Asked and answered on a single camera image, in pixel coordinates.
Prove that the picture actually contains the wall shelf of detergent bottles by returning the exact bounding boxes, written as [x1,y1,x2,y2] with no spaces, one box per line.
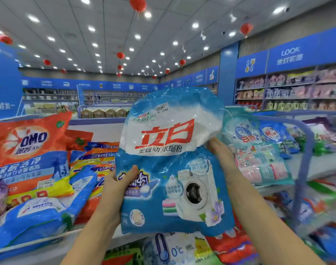
[173,66,336,111]

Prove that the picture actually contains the rows of small red lanterns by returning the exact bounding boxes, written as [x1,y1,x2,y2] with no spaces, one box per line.
[0,35,188,78]

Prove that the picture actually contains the blue pillar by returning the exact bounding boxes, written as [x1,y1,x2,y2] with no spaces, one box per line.
[219,42,239,105]

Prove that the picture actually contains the person's right forearm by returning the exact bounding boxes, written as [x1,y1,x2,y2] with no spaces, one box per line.
[226,168,323,265]

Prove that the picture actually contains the large red paper lantern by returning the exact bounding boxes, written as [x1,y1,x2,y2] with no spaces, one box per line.
[240,22,254,38]
[129,0,148,14]

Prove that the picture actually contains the person's left hand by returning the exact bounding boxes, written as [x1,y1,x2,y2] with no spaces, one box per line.
[96,165,140,224]

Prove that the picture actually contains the row of green boxes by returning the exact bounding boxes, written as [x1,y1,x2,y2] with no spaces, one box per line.
[81,107,130,119]

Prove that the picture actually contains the blue wall sign band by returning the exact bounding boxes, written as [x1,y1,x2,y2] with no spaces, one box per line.
[22,77,160,93]

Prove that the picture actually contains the blue aisle sign board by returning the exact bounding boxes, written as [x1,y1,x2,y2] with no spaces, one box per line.
[0,36,24,122]

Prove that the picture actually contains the rows of round ceiling lights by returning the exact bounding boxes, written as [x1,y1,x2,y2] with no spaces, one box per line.
[0,0,290,70]

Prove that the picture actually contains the orange blue small detergent packet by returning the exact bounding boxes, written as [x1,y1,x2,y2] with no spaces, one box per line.
[74,176,116,221]
[84,141,120,153]
[70,151,118,183]

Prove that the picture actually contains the teal Baimao detergent bag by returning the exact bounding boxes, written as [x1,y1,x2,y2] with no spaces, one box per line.
[222,114,293,188]

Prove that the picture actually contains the person's right hand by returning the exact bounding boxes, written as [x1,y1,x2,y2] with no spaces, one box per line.
[205,138,240,183]

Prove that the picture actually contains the blue wall shelving unit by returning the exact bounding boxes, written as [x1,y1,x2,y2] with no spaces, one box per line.
[159,25,336,114]

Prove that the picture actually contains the grey metal shelf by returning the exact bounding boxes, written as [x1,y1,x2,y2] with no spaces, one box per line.
[0,110,336,265]

